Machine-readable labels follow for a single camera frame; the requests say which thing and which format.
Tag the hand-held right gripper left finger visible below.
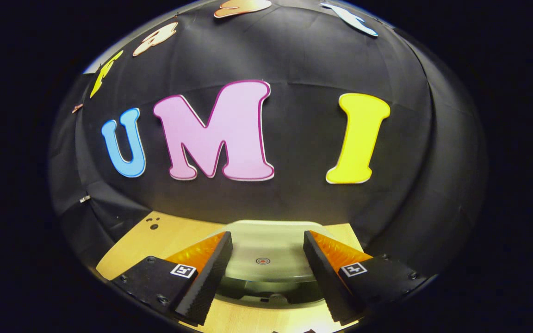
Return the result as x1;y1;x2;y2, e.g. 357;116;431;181
112;231;233;327

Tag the green desktop garbage bin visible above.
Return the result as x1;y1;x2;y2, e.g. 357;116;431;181
213;220;337;307

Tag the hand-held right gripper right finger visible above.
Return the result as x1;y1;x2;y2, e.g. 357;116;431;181
303;230;428;325

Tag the black backdrop cloth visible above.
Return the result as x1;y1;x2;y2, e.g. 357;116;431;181
49;0;487;278

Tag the wooden desktop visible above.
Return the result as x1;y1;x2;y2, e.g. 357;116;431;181
96;211;365;333

